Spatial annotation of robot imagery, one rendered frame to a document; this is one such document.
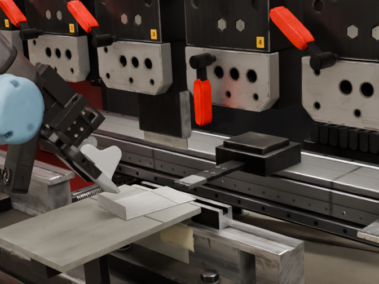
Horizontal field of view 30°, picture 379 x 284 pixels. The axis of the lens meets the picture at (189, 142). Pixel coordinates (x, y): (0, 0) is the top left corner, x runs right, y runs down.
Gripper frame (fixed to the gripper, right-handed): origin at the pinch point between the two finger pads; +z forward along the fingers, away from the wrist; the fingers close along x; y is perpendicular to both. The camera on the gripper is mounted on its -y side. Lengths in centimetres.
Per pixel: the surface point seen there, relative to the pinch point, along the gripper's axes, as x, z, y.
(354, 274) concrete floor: 94, 186, 60
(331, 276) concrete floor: 99, 181, 53
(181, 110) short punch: -3.6, 0.6, 16.6
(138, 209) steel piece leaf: -2.6, 6.5, 1.0
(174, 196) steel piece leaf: -1.7, 11.2, 6.6
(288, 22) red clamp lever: -29.9, -12.8, 24.6
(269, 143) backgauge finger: 1.7, 23.6, 26.8
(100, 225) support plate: -3.7, 2.0, -4.8
